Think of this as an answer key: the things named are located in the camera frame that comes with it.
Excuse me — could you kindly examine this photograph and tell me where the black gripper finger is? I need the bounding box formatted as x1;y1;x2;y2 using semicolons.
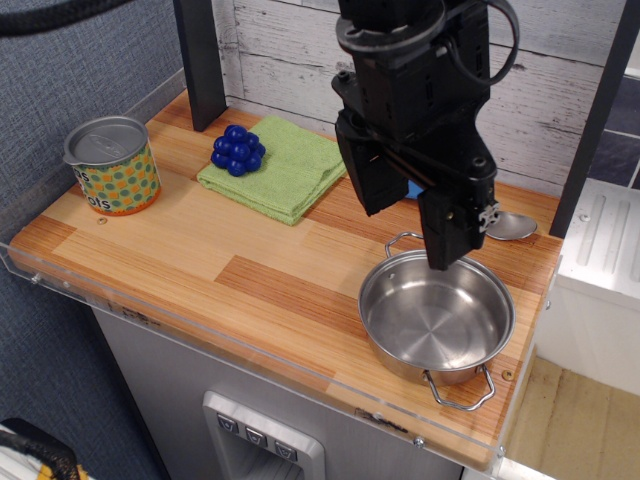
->
418;187;485;271
335;108;409;216

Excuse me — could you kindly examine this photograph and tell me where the dark shelf post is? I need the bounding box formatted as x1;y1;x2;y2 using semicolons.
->
549;0;639;239
173;0;227;132

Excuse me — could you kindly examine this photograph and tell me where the green folded towel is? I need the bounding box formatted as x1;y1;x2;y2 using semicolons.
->
197;116;345;225

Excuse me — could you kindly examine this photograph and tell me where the toy fridge dispenser panel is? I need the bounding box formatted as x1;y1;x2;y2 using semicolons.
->
202;391;326;479

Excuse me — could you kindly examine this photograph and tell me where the patterned tin can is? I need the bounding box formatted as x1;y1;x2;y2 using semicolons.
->
63;116;161;216

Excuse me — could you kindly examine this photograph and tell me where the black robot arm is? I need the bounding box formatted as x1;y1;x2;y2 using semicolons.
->
332;1;498;271

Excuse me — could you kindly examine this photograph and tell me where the blue handled metal spoon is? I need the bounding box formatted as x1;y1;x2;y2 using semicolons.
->
406;181;537;240

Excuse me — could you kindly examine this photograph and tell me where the stainless steel pot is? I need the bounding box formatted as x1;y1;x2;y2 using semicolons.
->
358;250;516;412

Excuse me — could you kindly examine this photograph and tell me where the yellow black object corner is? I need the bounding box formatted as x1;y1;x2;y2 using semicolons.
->
1;418;91;480

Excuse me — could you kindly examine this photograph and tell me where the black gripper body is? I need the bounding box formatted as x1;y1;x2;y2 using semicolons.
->
331;47;499;236

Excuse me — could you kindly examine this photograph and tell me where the dark right shelf post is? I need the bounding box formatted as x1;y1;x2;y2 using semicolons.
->
549;0;639;239

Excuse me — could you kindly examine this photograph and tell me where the dark left shelf post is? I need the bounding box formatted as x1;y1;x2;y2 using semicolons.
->
173;0;227;132

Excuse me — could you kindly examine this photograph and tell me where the blue toy grape cluster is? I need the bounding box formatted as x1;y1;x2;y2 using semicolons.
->
211;124;266;177

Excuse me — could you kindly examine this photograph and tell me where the black braided cable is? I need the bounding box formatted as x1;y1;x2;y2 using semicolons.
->
0;0;134;37

